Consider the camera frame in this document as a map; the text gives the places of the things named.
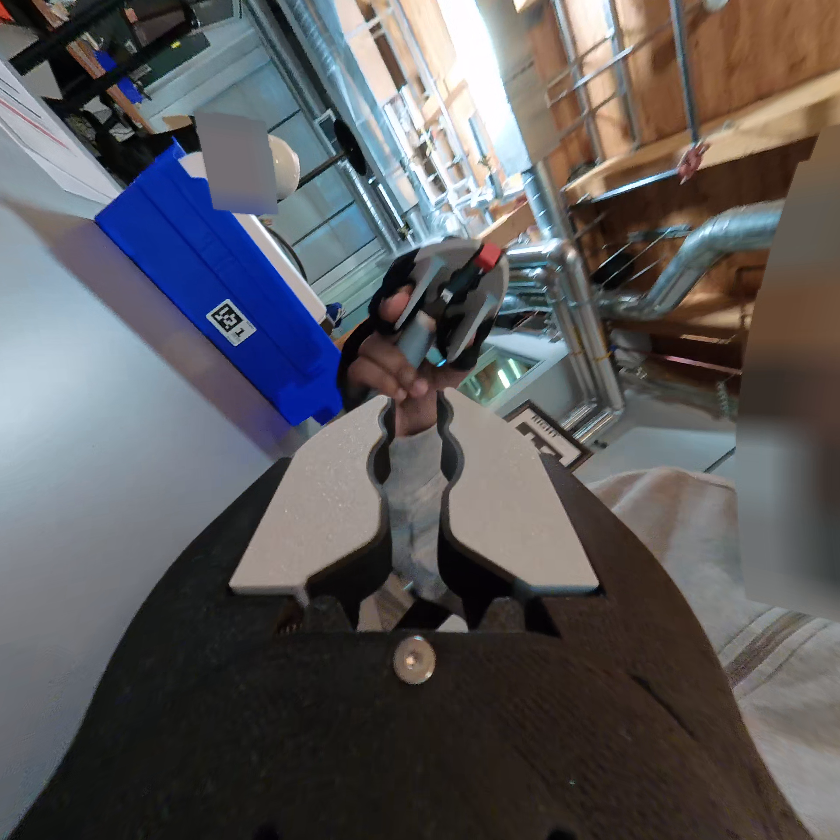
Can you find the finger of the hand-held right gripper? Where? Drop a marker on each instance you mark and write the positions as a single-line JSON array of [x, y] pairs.
[[489, 302], [430, 275]]

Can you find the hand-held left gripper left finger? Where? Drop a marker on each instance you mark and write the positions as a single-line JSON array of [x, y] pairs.
[[315, 499]]

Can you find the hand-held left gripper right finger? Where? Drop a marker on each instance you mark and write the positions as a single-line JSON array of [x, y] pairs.
[[512, 512]]

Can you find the white desk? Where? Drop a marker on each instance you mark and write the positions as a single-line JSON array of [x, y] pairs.
[[98, 472]]

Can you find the person's right hand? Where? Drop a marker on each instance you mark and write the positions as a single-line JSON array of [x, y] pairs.
[[384, 371]]

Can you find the black framed sign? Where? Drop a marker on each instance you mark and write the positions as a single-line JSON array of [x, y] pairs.
[[548, 436]]

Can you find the white hard hat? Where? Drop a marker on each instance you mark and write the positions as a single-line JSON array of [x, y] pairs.
[[285, 167]]

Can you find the blue storage bin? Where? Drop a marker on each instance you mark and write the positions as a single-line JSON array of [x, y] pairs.
[[216, 282]]

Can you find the red pipe fitting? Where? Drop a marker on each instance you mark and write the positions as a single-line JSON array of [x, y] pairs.
[[692, 161]]

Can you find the person's grey striped sweatshirt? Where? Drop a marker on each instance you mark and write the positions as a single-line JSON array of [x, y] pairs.
[[754, 623]]

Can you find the white printed sheet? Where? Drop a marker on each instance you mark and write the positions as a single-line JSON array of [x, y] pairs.
[[39, 131]]

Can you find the black storage rack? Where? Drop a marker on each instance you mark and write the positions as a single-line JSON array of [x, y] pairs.
[[72, 33]]

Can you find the silver vertical duct pipe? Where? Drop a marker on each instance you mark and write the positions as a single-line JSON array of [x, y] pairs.
[[581, 315]]

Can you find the silver bent duct pipe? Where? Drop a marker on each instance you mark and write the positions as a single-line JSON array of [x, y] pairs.
[[709, 249]]

